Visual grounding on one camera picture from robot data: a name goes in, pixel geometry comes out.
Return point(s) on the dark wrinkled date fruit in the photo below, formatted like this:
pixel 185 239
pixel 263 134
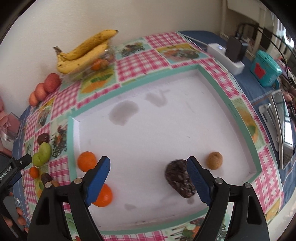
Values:
pixel 45 178

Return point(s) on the teal plastic box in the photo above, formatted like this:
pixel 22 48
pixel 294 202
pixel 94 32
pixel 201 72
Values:
pixel 265 69

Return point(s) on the clear plastic fruit container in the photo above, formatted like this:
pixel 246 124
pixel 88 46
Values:
pixel 93 66

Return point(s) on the lower yellow banana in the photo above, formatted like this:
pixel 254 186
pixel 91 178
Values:
pixel 66 66

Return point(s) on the large green mango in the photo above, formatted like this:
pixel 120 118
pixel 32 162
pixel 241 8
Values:
pixel 43 155

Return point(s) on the brown kiwi fruit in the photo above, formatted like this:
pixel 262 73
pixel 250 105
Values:
pixel 214 160

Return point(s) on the yellow banana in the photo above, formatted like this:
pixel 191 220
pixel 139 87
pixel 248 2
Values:
pixel 66 66
pixel 89 44

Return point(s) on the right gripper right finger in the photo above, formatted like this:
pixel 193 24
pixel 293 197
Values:
pixel 247 220

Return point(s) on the white tray with teal rim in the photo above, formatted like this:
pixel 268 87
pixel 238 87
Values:
pixel 143 126

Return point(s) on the white power strip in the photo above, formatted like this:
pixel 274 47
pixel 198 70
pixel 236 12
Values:
pixel 218 52

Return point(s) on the red apple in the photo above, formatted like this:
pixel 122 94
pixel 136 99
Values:
pixel 33 101
pixel 40 92

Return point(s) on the white wooden shelf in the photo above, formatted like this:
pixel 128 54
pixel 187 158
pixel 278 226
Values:
pixel 254 12

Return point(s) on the silver laptop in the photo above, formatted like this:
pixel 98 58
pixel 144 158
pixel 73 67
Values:
pixel 277 120

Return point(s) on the pink flower bouquet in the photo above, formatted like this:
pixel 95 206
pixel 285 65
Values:
pixel 4 125

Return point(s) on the far red apple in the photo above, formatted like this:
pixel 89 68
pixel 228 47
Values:
pixel 33 101

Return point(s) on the small orange tangerine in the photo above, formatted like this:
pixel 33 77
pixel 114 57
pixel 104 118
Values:
pixel 34 172

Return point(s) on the person's left hand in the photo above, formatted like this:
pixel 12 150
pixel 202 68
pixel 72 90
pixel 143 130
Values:
pixel 20 220

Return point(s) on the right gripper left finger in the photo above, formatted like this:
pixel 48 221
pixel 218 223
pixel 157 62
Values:
pixel 49 219

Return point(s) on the dark purple passion fruit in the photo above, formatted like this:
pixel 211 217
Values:
pixel 43 138

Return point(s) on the pink checkered fruit tablecloth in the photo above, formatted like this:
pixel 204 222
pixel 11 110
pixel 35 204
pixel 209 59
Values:
pixel 39 120

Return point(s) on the red apple nearest bananas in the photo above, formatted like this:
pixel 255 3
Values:
pixel 52 82

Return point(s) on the upper yellow banana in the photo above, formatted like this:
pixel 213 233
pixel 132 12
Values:
pixel 89 44

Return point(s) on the black power adapter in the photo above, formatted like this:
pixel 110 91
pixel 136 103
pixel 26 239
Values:
pixel 235 49

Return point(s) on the middle red apple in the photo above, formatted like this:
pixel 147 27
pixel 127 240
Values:
pixel 40 92

